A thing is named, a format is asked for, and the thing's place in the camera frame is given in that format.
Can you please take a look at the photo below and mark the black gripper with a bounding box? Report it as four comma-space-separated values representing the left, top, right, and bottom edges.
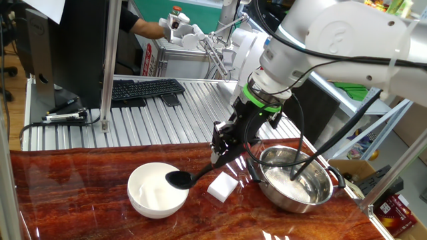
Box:
209, 99, 280, 165

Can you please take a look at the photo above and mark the black ladle with red ring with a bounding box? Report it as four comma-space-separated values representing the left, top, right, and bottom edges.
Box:
164, 142, 250, 191

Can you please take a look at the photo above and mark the white haptic control device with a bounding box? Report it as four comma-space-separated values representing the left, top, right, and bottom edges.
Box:
158, 12, 271, 104

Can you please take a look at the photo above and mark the person bare forearm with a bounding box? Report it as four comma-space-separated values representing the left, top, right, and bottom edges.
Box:
129, 18, 166, 40

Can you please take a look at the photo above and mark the white ceramic bowl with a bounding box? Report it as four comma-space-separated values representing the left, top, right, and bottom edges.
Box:
127, 161, 190, 220

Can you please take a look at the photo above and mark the person hand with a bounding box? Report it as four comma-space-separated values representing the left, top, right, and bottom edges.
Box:
161, 25, 173, 43

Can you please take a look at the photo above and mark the white sponge block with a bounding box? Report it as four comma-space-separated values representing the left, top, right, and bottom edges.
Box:
206, 171, 240, 203

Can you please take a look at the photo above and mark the black smartphone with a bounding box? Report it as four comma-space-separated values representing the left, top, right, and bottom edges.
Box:
160, 93, 182, 107

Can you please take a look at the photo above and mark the silver aluminium flight case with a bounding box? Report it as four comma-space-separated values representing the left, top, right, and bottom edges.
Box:
153, 36, 241, 79

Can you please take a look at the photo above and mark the black keyboard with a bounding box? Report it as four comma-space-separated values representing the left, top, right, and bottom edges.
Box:
111, 78, 186, 102

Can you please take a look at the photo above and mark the black flat pad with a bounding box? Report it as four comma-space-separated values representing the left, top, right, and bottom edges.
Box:
111, 97, 147, 109

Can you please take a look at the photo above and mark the red and white sign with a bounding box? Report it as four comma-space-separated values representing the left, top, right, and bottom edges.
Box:
139, 35, 159, 78

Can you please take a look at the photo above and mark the brown cardboard box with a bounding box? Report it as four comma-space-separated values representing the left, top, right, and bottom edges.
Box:
328, 159, 378, 183

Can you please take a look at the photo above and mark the green cloth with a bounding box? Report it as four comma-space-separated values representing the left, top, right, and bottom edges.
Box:
333, 81, 370, 102

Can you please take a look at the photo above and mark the white metal shelf rack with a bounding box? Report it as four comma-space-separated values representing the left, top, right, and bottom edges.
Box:
308, 71, 427, 161

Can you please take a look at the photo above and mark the black plastic case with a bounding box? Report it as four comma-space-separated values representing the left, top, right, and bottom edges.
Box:
355, 165, 404, 197

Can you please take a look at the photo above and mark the black shirt sleeve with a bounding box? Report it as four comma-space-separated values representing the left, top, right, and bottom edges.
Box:
118, 5, 140, 33

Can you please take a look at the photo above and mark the wood pattern table mat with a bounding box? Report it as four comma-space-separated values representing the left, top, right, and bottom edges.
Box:
9, 138, 388, 240

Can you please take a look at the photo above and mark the white marker pen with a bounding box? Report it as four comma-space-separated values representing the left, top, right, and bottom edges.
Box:
42, 113, 88, 121

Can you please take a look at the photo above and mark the black pen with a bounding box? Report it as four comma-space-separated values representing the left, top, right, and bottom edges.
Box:
46, 96, 80, 116

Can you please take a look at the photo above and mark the red printed carton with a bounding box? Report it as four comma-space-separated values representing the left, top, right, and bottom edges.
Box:
373, 194, 420, 238

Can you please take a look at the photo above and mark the black computer monitor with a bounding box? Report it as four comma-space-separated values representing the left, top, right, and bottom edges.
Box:
13, 0, 107, 111

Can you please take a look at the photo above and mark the white paper sheet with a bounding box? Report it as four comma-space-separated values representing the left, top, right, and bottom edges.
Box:
21, 0, 67, 25

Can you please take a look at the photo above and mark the black office chair base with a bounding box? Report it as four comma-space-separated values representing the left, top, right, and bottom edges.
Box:
0, 65, 19, 103

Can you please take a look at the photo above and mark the green adapter ring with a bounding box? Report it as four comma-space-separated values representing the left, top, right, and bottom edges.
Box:
242, 83, 283, 113

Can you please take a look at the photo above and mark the steel pot with black handles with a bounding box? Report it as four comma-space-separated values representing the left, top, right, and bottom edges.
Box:
246, 145, 347, 214

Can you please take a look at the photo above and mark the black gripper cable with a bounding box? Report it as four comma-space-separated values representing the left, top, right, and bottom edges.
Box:
243, 59, 383, 183

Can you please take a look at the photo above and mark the black camera cable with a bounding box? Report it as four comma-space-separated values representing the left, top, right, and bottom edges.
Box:
252, 0, 427, 71

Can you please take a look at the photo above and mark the aluminium frame post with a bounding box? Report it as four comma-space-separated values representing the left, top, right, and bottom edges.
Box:
0, 99, 23, 240
359, 128, 427, 214
99, 0, 123, 133

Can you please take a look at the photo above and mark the black table cable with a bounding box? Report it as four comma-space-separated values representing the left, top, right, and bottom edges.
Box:
19, 115, 101, 150

